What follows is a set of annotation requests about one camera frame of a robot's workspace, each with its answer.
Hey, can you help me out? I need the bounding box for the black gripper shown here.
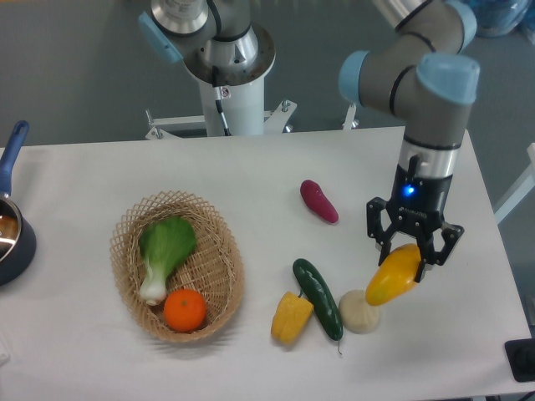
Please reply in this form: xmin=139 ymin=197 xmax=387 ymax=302
xmin=365 ymin=165 xmax=466 ymax=283

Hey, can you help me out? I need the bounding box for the yellow mango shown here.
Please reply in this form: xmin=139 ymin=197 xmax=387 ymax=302
xmin=365 ymin=243 xmax=420 ymax=306

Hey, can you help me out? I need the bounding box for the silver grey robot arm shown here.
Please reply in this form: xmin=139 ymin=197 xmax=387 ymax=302
xmin=138 ymin=1 xmax=480 ymax=281

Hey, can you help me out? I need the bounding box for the beige steamed bun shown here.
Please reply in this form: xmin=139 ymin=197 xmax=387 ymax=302
xmin=339 ymin=289 xmax=381 ymax=334

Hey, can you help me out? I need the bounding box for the purple sweet potato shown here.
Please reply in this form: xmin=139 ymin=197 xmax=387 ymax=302
xmin=299 ymin=180 xmax=339 ymax=224

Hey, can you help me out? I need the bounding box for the dark green cucumber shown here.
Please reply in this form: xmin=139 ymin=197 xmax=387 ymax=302
xmin=292 ymin=258 xmax=344 ymax=357

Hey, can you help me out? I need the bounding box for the yellow bell pepper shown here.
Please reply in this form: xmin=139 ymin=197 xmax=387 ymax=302
xmin=271 ymin=292 xmax=314 ymax=345

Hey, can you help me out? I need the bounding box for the black device at edge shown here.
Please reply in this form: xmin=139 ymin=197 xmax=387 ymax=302
xmin=504 ymin=338 xmax=534 ymax=383

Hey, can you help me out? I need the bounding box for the woven wicker basket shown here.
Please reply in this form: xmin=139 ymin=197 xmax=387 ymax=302
xmin=110 ymin=191 xmax=244 ymax=343

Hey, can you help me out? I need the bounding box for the blue plastic bag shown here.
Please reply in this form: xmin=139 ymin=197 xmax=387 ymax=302
xmin=471 ymin=0 xmax=531 ymax=38

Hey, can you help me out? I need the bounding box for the orange fruit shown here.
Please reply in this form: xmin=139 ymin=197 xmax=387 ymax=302
xmin=164 ymin=288 xmax=206 ymax=332

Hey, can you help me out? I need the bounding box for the green bok choy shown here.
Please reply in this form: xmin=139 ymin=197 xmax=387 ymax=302
xmin=139 ymin=216 xmax=196 ymax=306

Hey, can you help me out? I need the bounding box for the blue saucepan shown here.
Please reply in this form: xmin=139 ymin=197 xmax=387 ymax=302
xmin=1 ymin=120 xmax=37 ymax=286

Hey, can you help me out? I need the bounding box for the white frame at right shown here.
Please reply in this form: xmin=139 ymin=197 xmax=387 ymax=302
xmin=493 ymin=143 xmax=534 ymax=225

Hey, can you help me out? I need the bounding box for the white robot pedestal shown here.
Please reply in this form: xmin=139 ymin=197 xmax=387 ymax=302
xmin=197 ymin=78 xmax=264 ymax=137

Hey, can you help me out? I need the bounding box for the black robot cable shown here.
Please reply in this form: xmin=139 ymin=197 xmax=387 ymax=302
xmin=211 ymin=66 xmax=232 ymax=137

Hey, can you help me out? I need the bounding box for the white metal base frame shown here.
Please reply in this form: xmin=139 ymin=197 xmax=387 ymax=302
xmin=145 ymin=99 xmax=359 ymax=140

